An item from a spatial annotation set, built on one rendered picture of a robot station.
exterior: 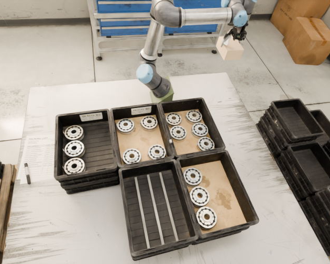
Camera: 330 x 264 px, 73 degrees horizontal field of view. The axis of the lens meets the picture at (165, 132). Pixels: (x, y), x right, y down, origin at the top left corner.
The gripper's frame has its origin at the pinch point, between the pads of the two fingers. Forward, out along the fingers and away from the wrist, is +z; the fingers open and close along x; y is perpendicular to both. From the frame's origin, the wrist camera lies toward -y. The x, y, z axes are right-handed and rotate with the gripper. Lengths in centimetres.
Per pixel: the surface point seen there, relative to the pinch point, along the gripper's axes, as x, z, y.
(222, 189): -30, 26, 87
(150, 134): -62, 27, 46
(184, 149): -45, 26, 60
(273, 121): 54, 61, 27
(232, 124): 1, 40, 38
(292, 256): -1, 39, 125
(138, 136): -70, 27, 47
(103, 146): -91, 27, 50
